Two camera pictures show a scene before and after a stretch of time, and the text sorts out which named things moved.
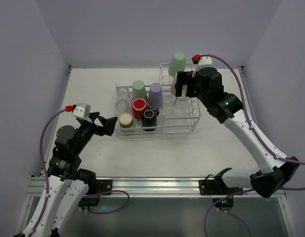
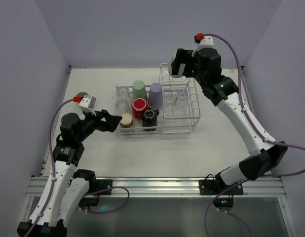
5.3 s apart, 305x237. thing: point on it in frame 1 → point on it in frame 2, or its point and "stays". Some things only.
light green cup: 177,63 stays
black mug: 149,119 stays
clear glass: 181,101 stays
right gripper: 192,82 → 186,62
